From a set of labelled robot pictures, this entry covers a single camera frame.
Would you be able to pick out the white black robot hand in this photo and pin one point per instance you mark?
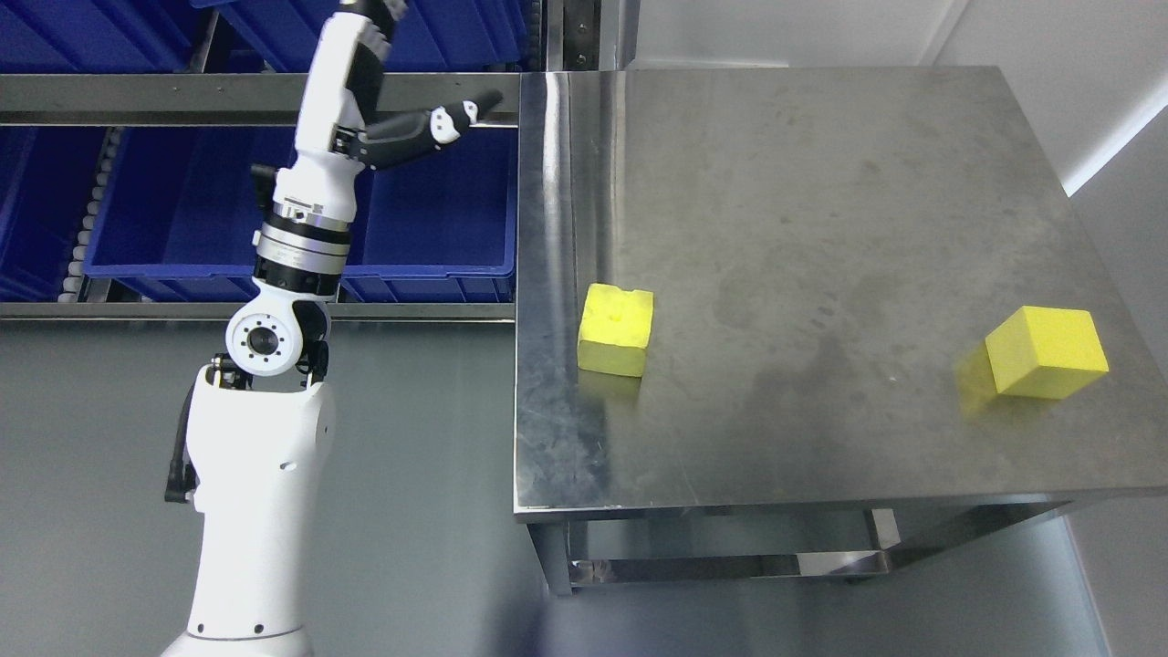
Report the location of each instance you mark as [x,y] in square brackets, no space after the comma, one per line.
[343,83]

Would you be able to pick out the yellow foam block with notch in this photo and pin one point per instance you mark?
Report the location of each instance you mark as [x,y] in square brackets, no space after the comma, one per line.
[615,330]

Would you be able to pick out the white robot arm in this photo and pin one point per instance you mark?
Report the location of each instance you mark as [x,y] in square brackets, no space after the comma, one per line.
[259,419]

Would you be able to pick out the steel shelf rack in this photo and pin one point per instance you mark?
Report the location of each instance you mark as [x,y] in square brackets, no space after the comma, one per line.
[574,37]

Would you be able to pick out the yellow foam cube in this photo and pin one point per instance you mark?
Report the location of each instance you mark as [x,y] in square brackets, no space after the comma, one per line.
[1045,353]

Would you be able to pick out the blue plastic bin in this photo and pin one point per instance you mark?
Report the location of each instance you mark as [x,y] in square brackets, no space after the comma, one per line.
[433,36]
[97,37]
[46,177]
[179,211]
[440,229]

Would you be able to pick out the stainless steel table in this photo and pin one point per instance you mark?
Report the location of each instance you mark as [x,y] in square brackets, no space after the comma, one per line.
[828,249]

